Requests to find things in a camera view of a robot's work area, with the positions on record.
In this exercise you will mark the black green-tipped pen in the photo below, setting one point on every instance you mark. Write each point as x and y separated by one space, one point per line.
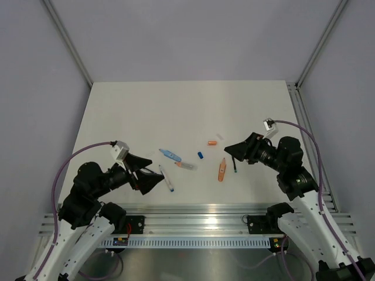
234 164

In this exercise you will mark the aluminium front rail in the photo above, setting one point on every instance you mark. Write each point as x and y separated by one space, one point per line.
196 219

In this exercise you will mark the aluminium rail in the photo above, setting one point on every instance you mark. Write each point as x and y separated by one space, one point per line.
196 219
303 121

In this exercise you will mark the white blue-capped pen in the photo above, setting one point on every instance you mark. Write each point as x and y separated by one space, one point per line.
166 179

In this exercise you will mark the clear pen cap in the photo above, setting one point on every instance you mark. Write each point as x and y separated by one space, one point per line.
150 153
219 136

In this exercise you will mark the clear pen cap left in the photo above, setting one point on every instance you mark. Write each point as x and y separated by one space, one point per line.
150 153

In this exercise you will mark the right aluminium frame post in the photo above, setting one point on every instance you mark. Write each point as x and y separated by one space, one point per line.
323 40

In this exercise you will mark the left aluminium frame post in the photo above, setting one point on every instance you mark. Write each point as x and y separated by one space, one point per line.
66 39

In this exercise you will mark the right side aluminium rail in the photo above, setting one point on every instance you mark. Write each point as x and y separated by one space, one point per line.
303 121

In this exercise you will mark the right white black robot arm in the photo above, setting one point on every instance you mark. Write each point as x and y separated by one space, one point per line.
305 219

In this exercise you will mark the grey orange-tipped marker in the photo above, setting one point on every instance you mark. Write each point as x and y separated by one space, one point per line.
186 166

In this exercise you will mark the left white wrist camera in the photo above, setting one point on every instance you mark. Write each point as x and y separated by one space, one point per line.
119 150

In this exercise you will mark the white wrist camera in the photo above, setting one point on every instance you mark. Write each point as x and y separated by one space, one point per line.
270 128
119 150

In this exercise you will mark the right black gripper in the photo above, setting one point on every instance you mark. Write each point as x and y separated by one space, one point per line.
248 148

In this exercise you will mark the blue highlighter pen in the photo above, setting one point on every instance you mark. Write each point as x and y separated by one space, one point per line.
170 155

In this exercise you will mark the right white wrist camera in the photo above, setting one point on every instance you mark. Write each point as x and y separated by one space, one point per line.
270 128

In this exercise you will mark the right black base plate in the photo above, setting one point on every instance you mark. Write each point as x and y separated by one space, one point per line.
259 224

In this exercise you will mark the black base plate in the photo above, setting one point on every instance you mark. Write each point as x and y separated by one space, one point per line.
134 224
259 224

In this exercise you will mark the clear pen cap right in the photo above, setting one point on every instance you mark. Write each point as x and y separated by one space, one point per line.
219 136

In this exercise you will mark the orange highlighter pen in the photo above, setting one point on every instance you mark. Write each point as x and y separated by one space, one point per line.
222 170

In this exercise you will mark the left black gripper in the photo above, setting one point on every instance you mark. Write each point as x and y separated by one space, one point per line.
145 181

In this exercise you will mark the white slotted cable duct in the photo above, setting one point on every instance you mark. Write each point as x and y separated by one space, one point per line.
187 243

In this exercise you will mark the aluminium frame post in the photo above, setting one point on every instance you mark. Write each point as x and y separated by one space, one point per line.
66 39
323 40

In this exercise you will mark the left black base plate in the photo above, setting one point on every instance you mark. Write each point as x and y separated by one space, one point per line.
134 224

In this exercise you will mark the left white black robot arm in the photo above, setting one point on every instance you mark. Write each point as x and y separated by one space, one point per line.
83 221

